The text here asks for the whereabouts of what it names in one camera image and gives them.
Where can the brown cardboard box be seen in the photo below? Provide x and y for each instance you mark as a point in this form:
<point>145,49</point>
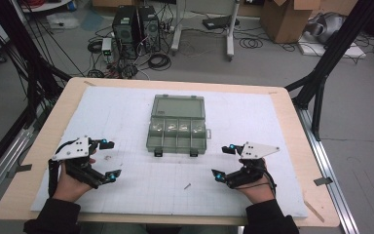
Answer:
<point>284,21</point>

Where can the white stand leg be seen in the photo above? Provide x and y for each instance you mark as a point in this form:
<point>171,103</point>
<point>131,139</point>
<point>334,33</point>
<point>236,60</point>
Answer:
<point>177,32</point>
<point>230,35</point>

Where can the small white power unit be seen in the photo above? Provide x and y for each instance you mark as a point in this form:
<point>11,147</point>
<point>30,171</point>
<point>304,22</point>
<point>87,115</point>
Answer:
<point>106,46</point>

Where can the person's right hand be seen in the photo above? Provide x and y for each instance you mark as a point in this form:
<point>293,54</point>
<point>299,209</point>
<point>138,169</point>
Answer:
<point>259,191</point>

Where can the black computer tower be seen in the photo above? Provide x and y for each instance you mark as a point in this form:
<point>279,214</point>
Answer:
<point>125,31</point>
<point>150,29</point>

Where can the white flat board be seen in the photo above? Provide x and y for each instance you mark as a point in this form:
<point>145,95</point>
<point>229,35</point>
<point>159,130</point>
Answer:
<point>331,50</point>

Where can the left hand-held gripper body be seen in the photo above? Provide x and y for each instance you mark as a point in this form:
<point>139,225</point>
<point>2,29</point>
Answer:
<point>74,149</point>

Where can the small metal screw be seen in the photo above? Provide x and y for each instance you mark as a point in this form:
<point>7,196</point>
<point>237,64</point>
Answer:
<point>187,186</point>

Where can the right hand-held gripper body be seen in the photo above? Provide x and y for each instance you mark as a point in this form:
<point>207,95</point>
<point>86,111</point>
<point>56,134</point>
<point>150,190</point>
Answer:
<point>256,150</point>

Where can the thin wooden strip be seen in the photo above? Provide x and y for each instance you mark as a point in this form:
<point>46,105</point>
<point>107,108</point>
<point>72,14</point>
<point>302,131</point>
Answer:
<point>314,211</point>

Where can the white grid mat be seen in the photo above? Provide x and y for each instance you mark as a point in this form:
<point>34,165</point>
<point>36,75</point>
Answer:
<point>175,182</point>

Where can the green plastic compartment box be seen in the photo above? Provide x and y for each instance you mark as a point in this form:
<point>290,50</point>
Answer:
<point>177,110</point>

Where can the grey tape piece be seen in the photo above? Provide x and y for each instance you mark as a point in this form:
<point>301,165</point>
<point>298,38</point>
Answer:
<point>323,181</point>
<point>19,170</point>

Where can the person's left hand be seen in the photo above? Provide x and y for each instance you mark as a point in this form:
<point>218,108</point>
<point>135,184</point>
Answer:
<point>68,187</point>

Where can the flat black device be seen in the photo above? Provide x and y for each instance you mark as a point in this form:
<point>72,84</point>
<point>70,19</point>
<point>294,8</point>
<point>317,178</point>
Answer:
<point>217,22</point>

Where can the grey bag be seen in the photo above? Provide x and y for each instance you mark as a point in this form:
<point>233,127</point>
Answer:
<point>326,27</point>

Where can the aluminium rail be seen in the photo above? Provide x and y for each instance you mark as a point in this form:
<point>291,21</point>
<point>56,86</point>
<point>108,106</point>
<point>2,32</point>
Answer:
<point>331,169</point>
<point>3,169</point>

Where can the black metal frame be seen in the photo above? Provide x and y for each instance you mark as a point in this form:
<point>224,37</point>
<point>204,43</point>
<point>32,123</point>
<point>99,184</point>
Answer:
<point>331,55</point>
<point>29,65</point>

